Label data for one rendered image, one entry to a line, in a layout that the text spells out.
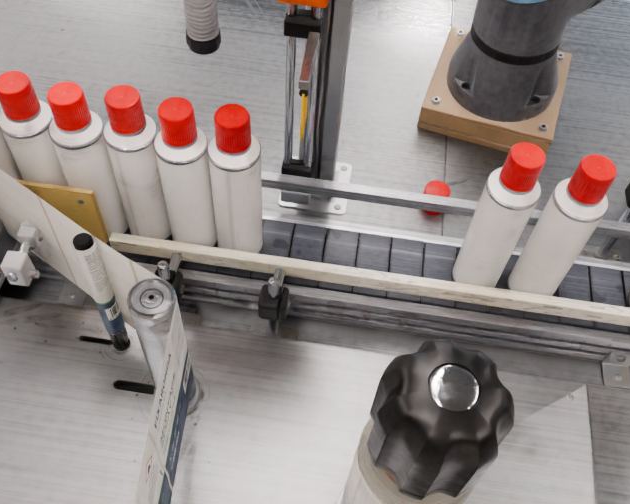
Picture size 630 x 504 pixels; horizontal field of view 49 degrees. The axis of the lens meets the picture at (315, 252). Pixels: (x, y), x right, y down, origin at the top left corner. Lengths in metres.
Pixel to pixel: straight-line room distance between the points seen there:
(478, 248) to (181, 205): 0.31
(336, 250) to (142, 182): 0.23
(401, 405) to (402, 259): 0.42
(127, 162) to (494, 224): 0.36
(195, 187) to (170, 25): 0.51
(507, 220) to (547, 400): 0.20
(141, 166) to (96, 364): 0.21
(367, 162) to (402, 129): 0.08
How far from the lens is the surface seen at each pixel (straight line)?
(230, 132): 0.64
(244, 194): 0.70
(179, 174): 0.69
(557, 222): 0.70
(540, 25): 0.92
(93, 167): 0.73
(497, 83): 0.97
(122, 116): 0.68
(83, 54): 1.14
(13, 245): 0.83
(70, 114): 0.69
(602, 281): 0.87
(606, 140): 1.10
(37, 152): 0.75
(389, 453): 0.44
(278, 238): 0.81
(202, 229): 0.76
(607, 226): 0.80
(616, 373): 0.87
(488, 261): 0.75
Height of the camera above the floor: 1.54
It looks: 55 degrees down
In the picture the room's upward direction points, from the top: 5 degrees clockwise
